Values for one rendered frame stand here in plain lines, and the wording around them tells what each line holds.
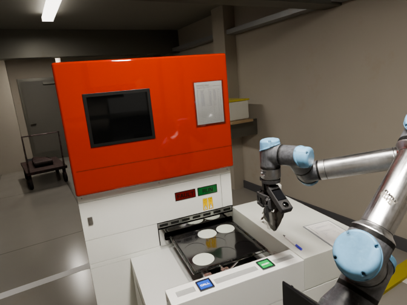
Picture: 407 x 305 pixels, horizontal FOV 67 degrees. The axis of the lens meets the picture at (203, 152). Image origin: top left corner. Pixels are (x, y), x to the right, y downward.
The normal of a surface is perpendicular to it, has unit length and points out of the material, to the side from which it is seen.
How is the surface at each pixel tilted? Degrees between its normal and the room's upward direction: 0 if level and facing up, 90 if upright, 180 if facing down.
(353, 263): 54
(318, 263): 90
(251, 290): 90
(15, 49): 90
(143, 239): 90
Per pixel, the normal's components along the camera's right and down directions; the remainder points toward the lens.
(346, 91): -0.86, 0.18
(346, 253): -0.60, -0.38
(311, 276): 0.37, 0.18
